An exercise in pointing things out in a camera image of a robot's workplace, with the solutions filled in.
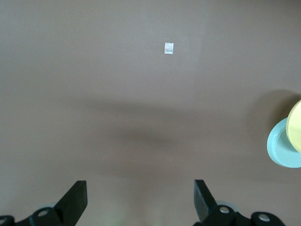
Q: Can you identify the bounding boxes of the light green round plate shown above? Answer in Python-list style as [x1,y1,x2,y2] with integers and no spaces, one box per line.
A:
[266,117,301,169]

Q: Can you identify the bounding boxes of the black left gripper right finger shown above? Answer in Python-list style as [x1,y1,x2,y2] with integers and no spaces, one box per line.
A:
[193,179,287,226]

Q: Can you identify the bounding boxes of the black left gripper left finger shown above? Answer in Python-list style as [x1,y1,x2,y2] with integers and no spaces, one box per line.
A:
[0,180,88,226]

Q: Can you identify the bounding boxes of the yellow round plate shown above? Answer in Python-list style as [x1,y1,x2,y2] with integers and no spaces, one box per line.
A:
[285,98,301,154]

